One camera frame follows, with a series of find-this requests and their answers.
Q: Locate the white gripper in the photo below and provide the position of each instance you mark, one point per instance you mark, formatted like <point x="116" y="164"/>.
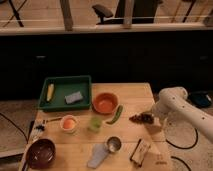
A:
<point x="160" y="111"/>

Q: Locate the dark red grape bunch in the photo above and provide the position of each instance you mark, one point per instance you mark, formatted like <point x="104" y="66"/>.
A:
<point x="142" y="118"/>

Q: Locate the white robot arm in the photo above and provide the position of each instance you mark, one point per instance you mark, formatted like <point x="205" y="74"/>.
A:
<point x="174" y="99"/>

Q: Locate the red orange bowl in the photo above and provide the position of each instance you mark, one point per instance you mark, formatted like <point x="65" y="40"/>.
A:
<point x="105" y="103"/>

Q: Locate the dark maroon bowl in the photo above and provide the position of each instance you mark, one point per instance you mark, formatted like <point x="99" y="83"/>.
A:
<point x="41" y="154"/>

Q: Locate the green pepper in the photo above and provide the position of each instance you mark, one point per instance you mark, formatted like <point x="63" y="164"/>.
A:
<point x="116" y="116"/>

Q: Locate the small steel cup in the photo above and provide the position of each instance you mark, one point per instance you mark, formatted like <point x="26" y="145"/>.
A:
<point x="113" y="144"/>

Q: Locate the dark blue floor object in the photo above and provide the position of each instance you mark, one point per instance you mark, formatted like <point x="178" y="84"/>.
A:
<point x="200" y="99"/>

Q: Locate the small green cup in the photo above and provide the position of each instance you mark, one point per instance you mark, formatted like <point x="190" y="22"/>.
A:
<point x="95" y="124"/>

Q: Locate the grey cloth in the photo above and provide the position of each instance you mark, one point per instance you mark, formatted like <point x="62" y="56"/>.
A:
<point x="99" y="154"/>

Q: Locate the white cup orange inside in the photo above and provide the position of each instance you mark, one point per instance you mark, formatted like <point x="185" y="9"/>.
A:
<point x="68" y="124"/>

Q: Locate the grey blue sponge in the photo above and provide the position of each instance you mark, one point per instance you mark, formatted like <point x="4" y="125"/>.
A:
<point x="74" y="97"/>

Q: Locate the green plastic tray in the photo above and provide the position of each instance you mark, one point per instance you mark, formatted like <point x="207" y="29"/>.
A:
<point x="64" y="86"/>

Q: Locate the small metal spoon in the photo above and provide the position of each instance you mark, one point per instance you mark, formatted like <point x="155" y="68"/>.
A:
<point x="51" y="119"/>

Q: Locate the yellow corn cob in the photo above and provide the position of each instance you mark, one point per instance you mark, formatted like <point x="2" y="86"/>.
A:
<point x="50" y="91"/>

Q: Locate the black office chair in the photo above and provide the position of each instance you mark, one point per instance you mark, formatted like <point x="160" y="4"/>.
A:
<point x="128" y="12"/>

